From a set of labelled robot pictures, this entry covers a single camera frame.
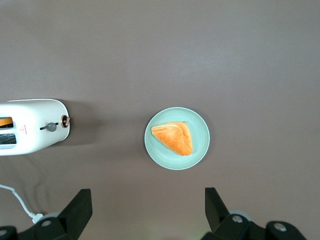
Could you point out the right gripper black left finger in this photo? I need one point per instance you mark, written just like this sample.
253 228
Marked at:
72 217

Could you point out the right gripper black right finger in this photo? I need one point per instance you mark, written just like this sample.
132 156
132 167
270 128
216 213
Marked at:
220 220

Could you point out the white two-slot toaster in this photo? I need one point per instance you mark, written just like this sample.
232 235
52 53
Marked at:
35 142

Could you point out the grey toaster lever knob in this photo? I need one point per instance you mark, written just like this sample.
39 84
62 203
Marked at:
51 127

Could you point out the copper toaster dial knob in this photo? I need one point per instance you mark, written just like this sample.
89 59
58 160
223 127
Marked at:
65 121

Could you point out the pale green round plate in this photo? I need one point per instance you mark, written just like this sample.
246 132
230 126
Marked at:
170 160

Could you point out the triangular orange bread piece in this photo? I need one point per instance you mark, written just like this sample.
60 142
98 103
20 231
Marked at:
175 137

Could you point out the bread slice with orange crust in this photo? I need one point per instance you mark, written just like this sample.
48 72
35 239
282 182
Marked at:
5 122

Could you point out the brown table cover mat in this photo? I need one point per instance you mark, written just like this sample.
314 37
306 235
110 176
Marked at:
160 50

